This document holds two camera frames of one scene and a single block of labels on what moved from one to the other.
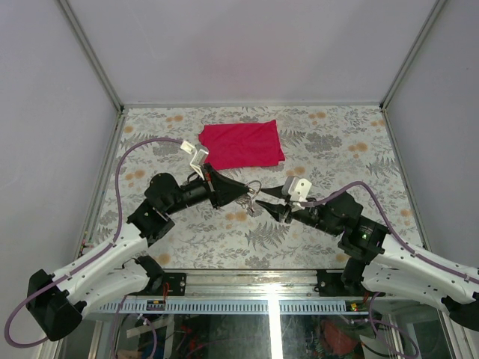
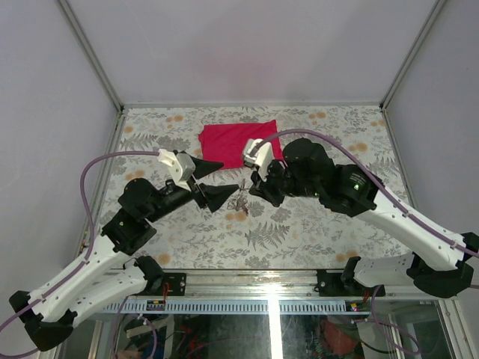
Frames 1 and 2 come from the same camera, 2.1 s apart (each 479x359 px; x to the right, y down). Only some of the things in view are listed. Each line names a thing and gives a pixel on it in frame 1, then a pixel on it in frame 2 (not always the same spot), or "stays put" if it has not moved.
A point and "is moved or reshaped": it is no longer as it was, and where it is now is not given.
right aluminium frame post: [412, 51] stays put
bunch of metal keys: [245, 201] is moved or reshaped
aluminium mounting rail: [245, 286] stays put
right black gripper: [279, 211] -> [264, 188]
